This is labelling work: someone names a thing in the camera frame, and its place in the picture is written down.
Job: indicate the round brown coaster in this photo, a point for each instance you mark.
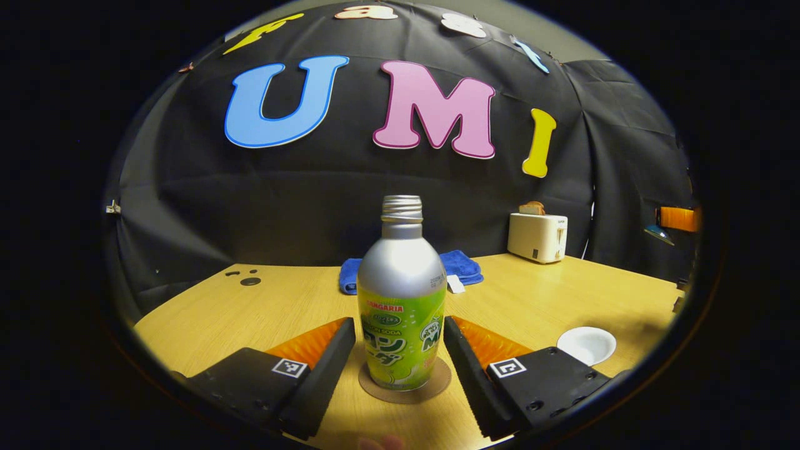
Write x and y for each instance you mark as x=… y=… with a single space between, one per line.
x=439 y=382

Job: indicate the bread slice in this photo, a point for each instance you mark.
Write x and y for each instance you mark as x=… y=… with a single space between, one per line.
x=531 y=208

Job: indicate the red cloth clip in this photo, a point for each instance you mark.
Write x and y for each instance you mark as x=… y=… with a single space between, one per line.
x=185 y=67

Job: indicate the blue towel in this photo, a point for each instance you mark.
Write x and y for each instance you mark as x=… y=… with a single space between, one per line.
x=465 y=265

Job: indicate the black backdrop cloth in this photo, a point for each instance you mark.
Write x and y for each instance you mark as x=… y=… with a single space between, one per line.
x=312 y=200

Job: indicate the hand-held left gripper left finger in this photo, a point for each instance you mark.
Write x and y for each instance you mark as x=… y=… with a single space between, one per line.
x=315 y=381

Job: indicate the white toaster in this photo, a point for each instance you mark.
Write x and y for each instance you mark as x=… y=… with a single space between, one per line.
x=536 y=237

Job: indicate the black table grommet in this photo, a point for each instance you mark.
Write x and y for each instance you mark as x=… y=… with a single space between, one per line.
x=250 y=281

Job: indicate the silver green label water bottle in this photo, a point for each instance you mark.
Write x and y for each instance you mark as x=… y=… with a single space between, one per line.
x=401 y=294

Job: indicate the teal teacup lid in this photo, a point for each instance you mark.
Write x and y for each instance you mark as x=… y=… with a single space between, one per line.
x=659 y=235

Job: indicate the teal teacup white inside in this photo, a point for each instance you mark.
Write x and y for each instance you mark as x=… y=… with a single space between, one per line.
x=586 y=345

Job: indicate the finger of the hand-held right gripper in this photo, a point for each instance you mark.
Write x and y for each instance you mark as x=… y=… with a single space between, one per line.
x=678 y=219

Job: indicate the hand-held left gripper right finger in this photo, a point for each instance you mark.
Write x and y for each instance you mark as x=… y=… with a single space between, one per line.
x=472 y=375

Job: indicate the white cloth clip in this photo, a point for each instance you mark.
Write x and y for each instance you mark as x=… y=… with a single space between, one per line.
x=113 y=207

